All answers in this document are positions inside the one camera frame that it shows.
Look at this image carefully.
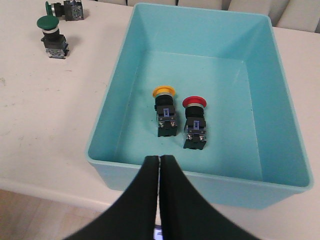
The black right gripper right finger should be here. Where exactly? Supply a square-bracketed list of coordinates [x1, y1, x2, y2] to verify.
[159, 155, 256, 240]

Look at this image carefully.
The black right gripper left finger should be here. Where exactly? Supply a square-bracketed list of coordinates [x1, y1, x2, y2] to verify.
[66, 156, 160, 240]

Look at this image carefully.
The red mushroom push button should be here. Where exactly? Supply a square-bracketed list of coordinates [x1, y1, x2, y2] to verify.
[182, 96, 207, 150]

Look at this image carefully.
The yellow mushroom push button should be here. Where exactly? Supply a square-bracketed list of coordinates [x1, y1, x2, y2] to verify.
[152, 85, 178, 137]

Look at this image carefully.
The light blue plastic box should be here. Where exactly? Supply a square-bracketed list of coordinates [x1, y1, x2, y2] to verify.
[88, 3, 313, 209]

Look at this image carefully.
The upright green push button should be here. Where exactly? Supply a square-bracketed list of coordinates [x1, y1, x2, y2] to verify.
[36, 15, 69, 59]

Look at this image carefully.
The lying green push button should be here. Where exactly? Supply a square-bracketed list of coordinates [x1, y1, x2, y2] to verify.
[45, 0, 84, 21]

